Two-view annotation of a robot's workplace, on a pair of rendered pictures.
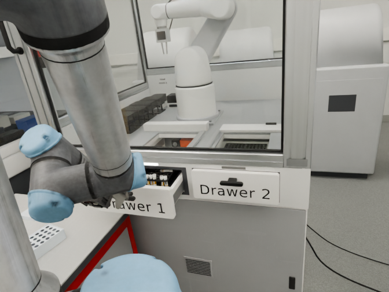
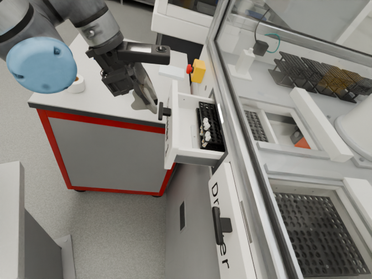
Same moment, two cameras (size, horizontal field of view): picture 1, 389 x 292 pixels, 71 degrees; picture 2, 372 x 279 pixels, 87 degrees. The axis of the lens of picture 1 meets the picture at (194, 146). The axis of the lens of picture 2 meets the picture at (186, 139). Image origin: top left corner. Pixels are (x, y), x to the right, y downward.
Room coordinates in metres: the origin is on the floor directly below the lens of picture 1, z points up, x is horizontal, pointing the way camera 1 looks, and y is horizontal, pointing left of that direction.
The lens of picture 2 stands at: (0.55, -0.16, 1.29)
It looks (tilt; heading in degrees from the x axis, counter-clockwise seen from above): 47 degrees down; 50
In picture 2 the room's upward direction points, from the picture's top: 23 degrees clockwise
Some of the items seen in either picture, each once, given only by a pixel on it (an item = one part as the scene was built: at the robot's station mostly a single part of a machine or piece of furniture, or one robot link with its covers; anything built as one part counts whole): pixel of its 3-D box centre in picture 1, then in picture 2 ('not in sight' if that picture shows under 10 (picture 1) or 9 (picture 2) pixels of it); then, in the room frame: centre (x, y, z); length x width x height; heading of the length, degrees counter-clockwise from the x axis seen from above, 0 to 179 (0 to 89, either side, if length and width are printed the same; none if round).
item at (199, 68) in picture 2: not in sight; (197, 71); (1.00, 0.49, 0.88); 0.07 x 0.05 x 0.07; 70
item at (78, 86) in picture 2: not in sight; (73, 83); (0.53, 0.54, 0.78); 0.07 x 0.07 x 0.04
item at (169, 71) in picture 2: (40, 208); (171, 71); (0.97, 0.65, 0.77); 0.13 x 0.09 x 0.02; 156
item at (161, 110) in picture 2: (126, 195); (164, 111); (0.76, 0.23, 0.91); 0.07 x 0.04 x 0.01; 70
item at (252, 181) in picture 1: (234, 186); (228, 230); (0.79, -0.12, 0.87); 0.29 x 0.02 x 0.11; 70
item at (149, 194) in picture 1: (132, 199); (171, 120); (0.78, 0.22, 0.87); 0.29 x 0.02 x 0.11; 70
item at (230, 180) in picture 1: (231, 181); (222, 225); (0.77, -0.11, 0.91); 0.07 x 0.04 x 0.01; 70
